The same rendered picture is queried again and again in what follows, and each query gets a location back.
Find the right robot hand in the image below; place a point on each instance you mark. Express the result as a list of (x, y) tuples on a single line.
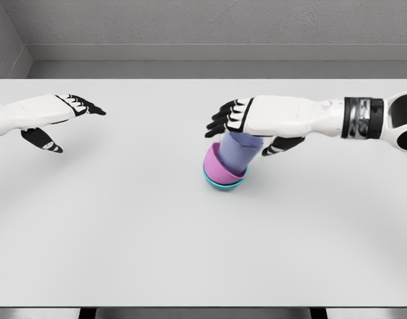
[(276, 116)]

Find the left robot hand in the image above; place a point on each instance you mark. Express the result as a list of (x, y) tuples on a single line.
[(47, 109)]

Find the lavender cup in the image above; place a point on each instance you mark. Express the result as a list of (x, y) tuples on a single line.
[(238, 151)]

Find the pink bowl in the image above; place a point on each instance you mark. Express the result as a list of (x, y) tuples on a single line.
[(216, 166)]

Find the teal bowl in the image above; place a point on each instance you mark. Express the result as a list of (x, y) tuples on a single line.
[(219, 186)]

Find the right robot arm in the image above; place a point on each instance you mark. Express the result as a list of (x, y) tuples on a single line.
[(359, 116)]

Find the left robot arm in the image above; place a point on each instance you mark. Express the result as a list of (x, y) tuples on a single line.
[(0, 119)]

